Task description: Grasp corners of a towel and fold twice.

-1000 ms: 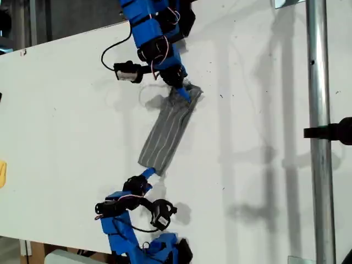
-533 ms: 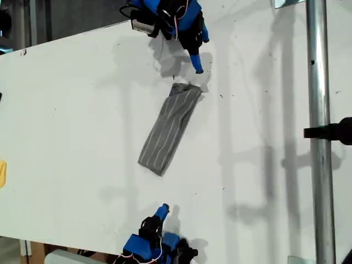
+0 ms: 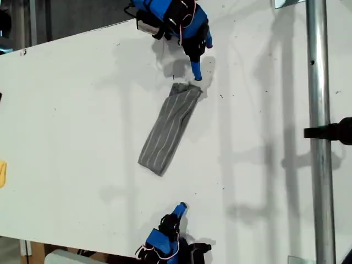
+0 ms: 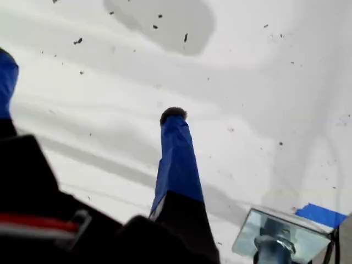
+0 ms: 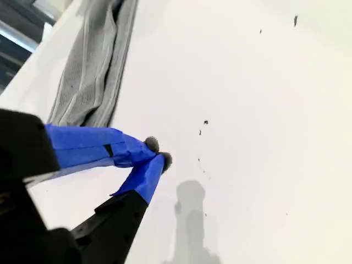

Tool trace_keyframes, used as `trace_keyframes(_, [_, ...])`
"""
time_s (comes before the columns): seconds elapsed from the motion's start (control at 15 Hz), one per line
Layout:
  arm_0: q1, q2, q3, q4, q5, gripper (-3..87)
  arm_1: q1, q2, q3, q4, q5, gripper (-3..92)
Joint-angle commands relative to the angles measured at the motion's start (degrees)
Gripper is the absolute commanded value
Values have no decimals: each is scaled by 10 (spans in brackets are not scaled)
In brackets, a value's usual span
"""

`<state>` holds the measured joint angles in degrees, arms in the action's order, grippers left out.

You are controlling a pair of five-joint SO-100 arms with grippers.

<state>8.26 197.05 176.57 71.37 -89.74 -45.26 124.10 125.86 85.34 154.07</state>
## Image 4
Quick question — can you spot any red white servo wire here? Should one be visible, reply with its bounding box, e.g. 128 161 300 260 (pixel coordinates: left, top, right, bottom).
0 211 86 240

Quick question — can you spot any metal angle bracket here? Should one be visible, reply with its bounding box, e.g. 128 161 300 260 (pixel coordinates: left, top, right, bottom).
232 207 338 264

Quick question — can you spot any blue tape strip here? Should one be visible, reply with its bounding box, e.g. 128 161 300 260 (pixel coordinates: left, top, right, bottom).
294 202 348 229

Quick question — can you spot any steel post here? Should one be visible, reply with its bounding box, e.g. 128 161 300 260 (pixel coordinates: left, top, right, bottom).
337 213 352 264

